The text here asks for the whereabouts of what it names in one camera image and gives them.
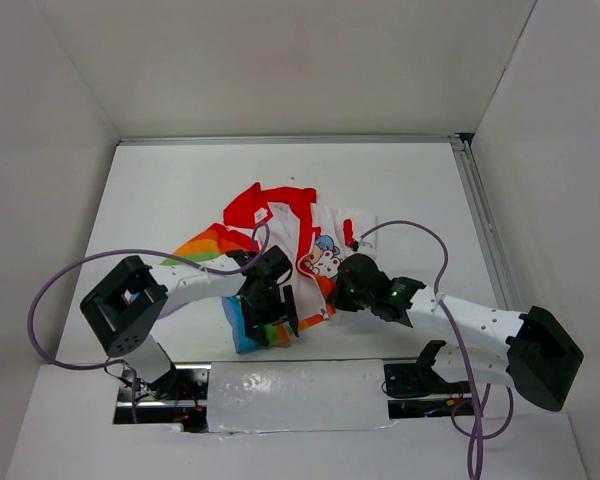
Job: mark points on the colourful rainbow children's jacket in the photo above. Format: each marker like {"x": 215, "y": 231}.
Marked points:
{"x": 315, "y": 237}

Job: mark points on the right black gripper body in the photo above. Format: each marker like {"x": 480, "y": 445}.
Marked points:
{"x": 346, "y": 298}

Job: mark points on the aluminium frame rail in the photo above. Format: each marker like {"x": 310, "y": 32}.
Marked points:
{"x": 428, "y": 204}

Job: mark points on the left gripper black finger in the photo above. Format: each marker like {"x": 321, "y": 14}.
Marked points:
{"x": 253, "y": 320}
{"x": 290, "y": 317}

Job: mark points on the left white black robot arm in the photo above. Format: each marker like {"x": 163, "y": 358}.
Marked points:
{"x": 124, "y": 306}

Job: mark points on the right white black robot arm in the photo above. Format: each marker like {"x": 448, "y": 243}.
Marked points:
{"x": 530, "y": 351}

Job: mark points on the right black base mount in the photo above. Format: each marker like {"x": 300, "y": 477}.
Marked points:
{"x": 414, "y": 390}

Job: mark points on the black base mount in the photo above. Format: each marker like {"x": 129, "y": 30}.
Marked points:
{"x": 414, "y": 390}
{"x": 183, "y": 405}

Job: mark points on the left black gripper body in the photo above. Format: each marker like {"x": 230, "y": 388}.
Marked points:
{"x": 269, "y": 301}

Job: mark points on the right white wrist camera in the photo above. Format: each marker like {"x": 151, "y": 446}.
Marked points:
{"x": 360, "y": 245}

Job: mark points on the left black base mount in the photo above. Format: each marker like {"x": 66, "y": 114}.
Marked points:
{"x": 183, "y": 405}

